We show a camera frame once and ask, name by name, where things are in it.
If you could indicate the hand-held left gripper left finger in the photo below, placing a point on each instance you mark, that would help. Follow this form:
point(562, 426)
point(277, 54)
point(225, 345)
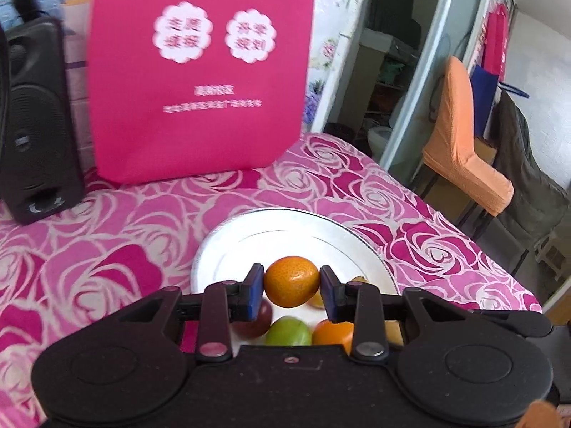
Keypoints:
point(254, 294)

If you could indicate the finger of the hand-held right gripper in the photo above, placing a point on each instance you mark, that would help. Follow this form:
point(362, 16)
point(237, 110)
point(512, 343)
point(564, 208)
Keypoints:
point(517, 323)

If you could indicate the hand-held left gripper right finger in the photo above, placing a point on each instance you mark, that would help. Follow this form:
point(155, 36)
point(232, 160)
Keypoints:
point(329, 296)

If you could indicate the small orange kumquat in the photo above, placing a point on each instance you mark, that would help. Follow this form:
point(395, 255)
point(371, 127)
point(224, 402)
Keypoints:
point(317, 299)

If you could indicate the dark red plum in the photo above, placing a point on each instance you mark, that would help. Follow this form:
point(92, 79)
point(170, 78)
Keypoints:
point(255, 323)

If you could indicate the orange with green stem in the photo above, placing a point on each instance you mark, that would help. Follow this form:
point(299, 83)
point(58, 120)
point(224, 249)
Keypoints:
point(333, 334)

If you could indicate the medium tangerine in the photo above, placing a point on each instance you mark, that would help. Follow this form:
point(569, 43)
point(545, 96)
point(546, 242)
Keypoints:
point(292, 281)

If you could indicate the elongated green mango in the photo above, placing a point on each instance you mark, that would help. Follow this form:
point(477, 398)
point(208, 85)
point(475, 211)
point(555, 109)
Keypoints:
point(287, 332)

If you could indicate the white plate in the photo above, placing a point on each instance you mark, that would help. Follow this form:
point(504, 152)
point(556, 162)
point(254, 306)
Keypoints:
point(276, 240)

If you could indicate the white plastic rack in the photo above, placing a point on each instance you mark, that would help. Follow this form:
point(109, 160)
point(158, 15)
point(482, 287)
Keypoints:
point(555, 254)

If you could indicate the dark grey covered chair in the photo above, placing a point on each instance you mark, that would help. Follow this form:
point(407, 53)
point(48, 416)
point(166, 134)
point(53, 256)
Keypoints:
point(522, 174)

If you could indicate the pink rose printed tablecloth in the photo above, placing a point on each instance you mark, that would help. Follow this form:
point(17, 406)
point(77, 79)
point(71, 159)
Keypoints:
point(111, 232)

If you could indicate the white toilet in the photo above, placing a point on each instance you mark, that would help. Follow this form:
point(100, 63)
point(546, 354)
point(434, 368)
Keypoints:
point(379, 138)

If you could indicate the magenta tote bag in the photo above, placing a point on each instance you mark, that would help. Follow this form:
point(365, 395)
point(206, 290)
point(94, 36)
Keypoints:
point(200, 120)

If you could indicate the chair with orange cover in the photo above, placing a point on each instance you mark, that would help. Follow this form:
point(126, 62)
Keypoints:
point(455, 133)

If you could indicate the blue hanging bag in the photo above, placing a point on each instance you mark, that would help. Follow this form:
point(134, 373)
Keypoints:
point(484, 93)

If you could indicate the black speaker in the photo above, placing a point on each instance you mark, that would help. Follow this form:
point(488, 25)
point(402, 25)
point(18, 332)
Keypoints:
point(35, 133)

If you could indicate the pink hanging bag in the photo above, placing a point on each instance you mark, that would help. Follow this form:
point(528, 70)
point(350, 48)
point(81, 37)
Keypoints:
point(495, 40)

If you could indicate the black microphone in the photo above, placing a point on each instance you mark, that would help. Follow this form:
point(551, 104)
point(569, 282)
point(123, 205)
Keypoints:
point(24, 2)

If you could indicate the white door frame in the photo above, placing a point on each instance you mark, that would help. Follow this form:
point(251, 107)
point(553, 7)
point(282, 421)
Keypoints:
point(424, 67)

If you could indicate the floral printed wall sheet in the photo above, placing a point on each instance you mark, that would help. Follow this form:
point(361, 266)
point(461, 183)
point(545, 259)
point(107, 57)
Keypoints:
point(330, 18)

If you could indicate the blue bedding wall poster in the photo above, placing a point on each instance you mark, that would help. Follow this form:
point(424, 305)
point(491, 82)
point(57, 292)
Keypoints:
point(9, 13)

